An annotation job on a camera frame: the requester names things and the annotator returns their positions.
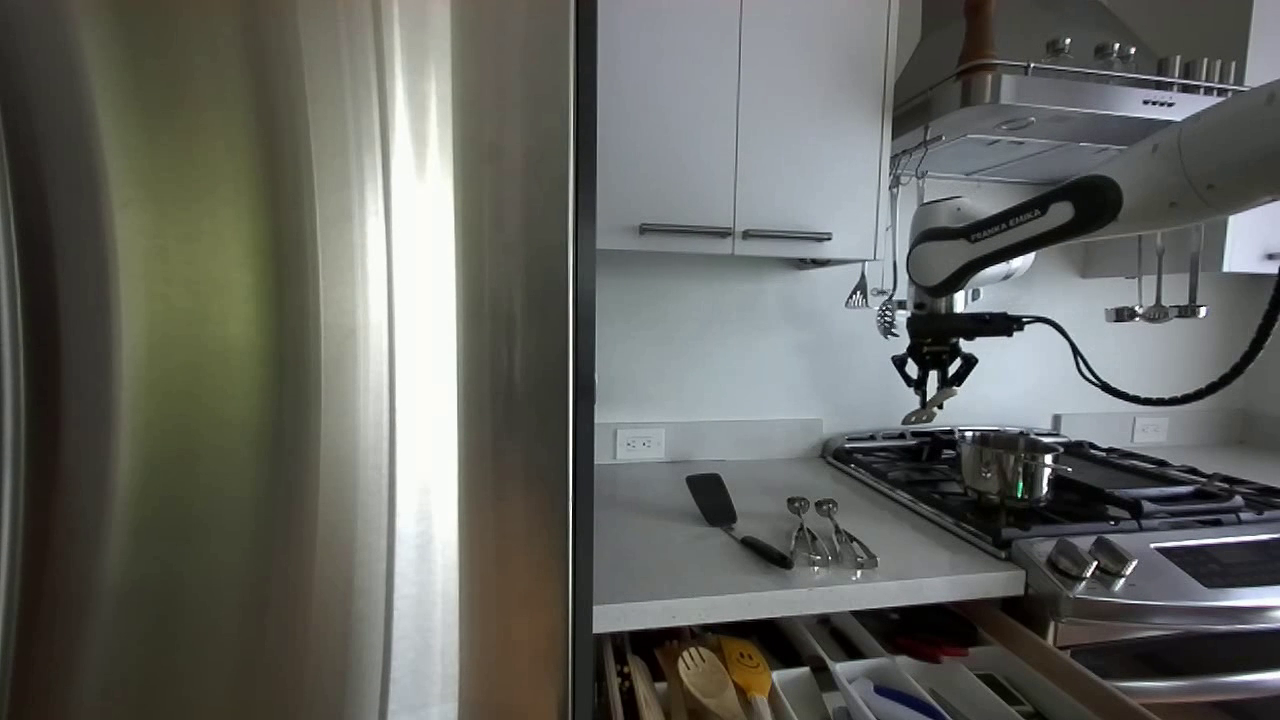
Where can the silver measuring spoon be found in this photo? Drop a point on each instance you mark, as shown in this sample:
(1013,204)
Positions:
(802,532)
(846,543)

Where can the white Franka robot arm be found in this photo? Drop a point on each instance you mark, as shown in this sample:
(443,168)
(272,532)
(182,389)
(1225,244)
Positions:
(1174,173)

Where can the black plastic spatula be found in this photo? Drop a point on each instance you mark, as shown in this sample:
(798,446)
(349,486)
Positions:
(710,497)

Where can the silver stove knob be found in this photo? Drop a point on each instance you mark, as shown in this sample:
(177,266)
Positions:
(1069,563)
(1118,563)

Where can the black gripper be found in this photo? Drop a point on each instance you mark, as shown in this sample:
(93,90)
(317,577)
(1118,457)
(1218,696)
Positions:
(946,327)

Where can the stainless steel gas range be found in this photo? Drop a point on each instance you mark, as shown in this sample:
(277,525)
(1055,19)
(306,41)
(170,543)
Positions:
(1174,602)

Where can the white drawer organizer tray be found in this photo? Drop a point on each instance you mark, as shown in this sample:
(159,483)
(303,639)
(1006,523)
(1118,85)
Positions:
(825,686)

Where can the red utensil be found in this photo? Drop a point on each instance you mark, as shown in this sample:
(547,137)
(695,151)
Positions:
(933,635)

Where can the yellow spoon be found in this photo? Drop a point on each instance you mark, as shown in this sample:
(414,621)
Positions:
(745,666)

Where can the gas stove top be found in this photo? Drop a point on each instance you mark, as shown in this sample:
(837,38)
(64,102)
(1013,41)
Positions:
(933,474)

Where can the black griddle plate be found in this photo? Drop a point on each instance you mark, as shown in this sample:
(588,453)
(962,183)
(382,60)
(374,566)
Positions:
(1121,474)

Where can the blue utensil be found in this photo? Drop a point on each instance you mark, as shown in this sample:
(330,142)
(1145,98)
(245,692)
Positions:
(910,702)

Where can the wooden utensil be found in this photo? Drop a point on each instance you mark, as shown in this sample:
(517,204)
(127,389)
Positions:
(641,686)

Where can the black oven control panel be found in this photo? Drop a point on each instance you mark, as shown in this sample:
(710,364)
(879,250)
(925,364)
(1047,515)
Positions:
(1241,563)

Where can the stainless range hood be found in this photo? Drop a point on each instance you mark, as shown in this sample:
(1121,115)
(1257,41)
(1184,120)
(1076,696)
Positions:
(1043,104)

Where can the white wall outlet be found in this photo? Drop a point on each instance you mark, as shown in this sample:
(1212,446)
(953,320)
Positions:
(1154,431)
(641,446)

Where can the white cabinet door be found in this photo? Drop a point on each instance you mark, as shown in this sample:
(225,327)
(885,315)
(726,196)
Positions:
(665,120)
(814,120)

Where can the stainless steel refrigerator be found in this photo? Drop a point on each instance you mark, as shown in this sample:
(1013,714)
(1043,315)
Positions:
(266,363)

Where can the wooden spoon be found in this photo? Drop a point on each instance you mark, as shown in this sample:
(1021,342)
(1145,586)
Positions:
(707,683)

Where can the open wooden kitchen drawer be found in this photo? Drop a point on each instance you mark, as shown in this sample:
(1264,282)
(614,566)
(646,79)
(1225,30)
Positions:
(1055,666)

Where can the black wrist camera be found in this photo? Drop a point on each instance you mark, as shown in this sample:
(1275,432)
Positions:
(993,327)

